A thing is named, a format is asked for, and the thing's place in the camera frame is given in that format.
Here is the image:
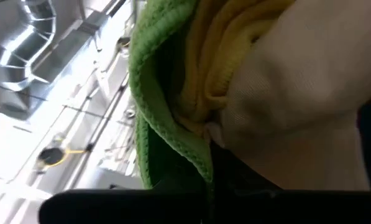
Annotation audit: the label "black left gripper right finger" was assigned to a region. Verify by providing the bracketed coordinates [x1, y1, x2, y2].
[209, 139, 371, 224]

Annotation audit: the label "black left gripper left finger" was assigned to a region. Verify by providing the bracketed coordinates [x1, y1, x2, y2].
[38, 179, 211, 224]

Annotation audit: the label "pale pink towel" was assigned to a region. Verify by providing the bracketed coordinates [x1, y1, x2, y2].
[203, 0, 371, 191]

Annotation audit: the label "green microfibre towel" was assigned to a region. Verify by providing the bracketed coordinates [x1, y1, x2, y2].
[128, 0, 214, 190]

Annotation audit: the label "yellow microfibre towel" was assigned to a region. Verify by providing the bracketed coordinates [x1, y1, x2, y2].
[174, 0, 296, 138]

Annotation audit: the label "black ceiling cable reel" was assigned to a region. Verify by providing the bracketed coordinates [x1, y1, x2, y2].
[35, 146, 87, 169]

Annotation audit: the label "silver ventilation duct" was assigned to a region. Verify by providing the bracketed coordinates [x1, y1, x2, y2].
[0, 0, 59, 93]

